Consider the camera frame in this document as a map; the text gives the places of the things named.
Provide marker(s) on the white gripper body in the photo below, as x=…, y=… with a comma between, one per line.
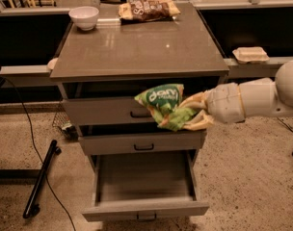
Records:
x=223, y=102

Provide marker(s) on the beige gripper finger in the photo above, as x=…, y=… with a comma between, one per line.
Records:
x=201, y=121
x=196, y=101

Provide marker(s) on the green rice chip bag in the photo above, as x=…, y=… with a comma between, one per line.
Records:
x=163, y=104

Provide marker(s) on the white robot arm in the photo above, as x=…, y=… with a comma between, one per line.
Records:
x=266, y=97

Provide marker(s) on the grey bottom drawer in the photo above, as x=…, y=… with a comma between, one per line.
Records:
x=145, y=186

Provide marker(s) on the grey drawer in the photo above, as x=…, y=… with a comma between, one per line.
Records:
x=112, y=102
x=136, y=138
x=145, y=186

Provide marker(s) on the grey top drawer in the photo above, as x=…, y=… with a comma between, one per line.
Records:
x=112, y=102

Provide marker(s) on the grey middle drawer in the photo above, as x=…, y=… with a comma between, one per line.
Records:
x=136, y=138

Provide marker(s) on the grey drawer cabinet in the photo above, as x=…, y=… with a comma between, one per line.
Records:
x=116, y=50

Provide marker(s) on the brown chip bag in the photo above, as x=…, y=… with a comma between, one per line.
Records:
x=148, y=10

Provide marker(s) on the white takeout container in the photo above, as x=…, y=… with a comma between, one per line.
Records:
x=246, y=55

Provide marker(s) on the white bowl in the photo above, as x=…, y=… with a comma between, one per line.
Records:
x=85, y=18

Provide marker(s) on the wire mesh basket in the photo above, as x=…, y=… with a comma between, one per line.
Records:
x=62, y=123

